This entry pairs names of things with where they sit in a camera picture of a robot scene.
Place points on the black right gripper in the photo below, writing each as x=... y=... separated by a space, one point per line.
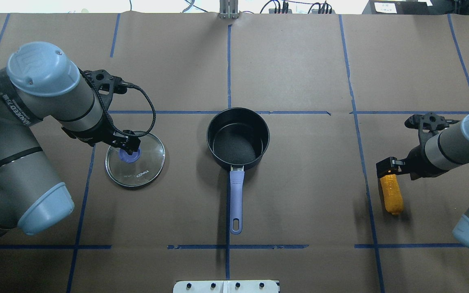
x=418 y=161

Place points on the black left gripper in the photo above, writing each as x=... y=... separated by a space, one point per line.
x=97 y=133

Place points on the glass pot lid blue knob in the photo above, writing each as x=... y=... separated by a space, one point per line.
x=138 y=169

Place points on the yellow corn cob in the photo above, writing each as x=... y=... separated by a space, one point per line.
x=393 y=200

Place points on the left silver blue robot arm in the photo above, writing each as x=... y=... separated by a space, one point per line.
x=39 y=80

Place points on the dark blue saucepan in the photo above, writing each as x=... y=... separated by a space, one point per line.
x=237 y=139

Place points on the black power adapter box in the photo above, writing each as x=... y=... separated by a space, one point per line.
x=395 y=7

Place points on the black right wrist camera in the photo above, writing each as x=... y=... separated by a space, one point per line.
x=428 y=125

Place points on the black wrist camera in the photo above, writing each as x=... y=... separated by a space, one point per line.
x=428 y=125
x=106 y=84

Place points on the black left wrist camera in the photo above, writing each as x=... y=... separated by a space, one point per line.
x=106 y=84

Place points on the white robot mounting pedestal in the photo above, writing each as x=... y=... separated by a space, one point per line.
x=227 y=286

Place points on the aluminium frame post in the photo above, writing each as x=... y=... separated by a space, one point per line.
x=228 y=9

